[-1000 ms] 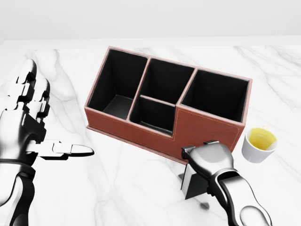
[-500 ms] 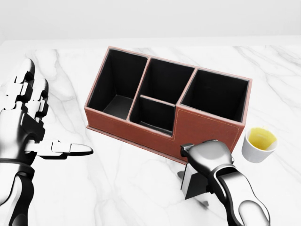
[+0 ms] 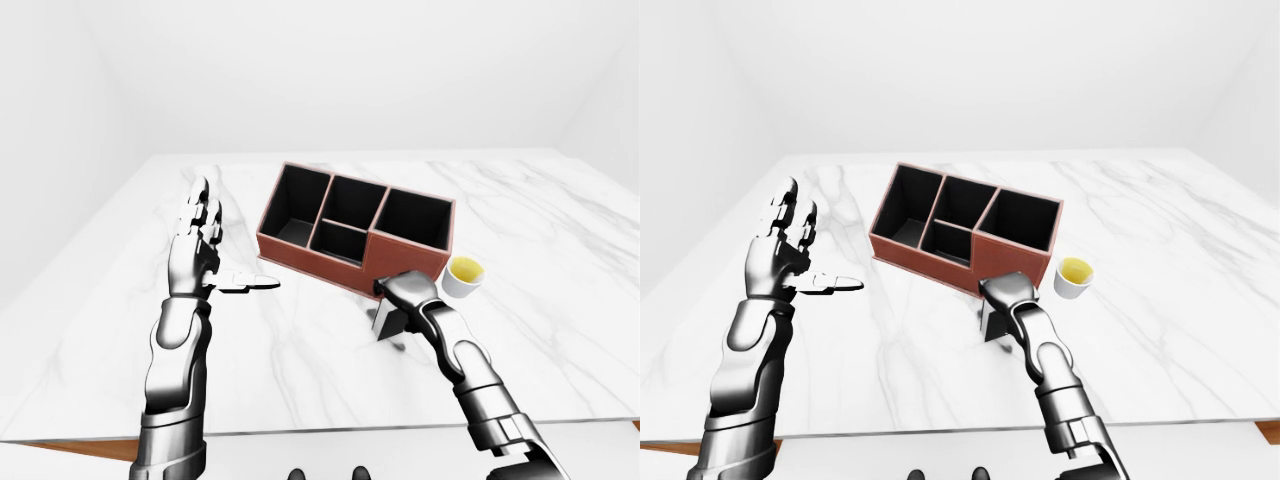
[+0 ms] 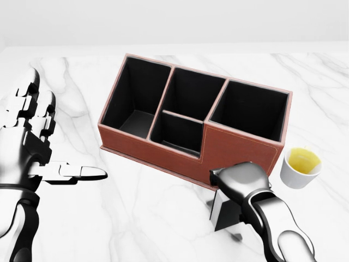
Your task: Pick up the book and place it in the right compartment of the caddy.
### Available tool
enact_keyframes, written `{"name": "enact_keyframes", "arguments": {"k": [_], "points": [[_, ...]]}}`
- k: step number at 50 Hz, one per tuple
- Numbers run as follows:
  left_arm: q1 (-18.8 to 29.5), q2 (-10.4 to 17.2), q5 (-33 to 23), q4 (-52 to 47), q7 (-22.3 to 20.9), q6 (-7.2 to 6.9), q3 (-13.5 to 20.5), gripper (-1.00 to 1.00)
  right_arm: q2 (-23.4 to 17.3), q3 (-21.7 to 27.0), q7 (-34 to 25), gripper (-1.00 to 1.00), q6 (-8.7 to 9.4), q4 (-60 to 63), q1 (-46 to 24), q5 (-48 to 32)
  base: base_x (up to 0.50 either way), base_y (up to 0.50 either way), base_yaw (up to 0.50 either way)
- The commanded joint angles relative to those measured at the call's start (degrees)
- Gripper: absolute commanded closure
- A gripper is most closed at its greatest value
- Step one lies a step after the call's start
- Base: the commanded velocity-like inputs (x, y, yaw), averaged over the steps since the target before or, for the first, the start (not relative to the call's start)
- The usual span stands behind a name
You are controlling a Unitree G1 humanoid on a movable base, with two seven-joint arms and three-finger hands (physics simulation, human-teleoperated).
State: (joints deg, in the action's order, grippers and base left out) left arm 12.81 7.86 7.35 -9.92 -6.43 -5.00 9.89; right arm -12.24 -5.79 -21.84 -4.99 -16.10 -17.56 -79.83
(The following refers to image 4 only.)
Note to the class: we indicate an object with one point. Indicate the white cup with yellow drink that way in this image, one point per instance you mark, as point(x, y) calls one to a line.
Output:
point(298, 170)

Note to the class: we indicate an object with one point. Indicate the black book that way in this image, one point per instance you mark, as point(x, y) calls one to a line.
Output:
point(225, 214)

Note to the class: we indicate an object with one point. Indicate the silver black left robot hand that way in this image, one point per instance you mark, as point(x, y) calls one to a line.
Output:
point(19, 142)

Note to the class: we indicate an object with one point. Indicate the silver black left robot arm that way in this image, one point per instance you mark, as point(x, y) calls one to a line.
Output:
point(24, 218)

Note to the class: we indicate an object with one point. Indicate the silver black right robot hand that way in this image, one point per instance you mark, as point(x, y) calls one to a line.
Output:
point(241, 178)

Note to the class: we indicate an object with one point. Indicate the red-brown desk caddy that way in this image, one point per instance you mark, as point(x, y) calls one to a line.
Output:
point(191, 117)

